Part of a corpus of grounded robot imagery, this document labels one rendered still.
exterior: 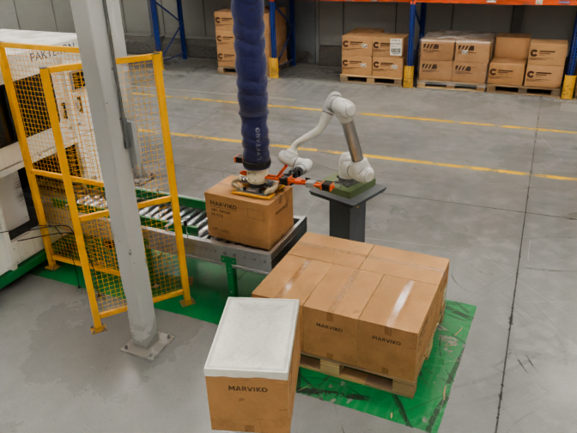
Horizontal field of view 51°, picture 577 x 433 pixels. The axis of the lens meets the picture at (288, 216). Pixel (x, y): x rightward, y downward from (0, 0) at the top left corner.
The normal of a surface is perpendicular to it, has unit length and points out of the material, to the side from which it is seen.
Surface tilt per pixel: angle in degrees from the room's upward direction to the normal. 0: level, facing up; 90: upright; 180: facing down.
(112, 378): 0
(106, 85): 90
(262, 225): 90
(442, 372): 0
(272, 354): 0
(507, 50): 92
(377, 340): 90
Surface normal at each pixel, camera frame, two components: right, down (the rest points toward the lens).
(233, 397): -0.11, 0.45
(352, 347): -0.42, 0.42
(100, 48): 0.91, 0.16
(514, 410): -0.03, -0.89
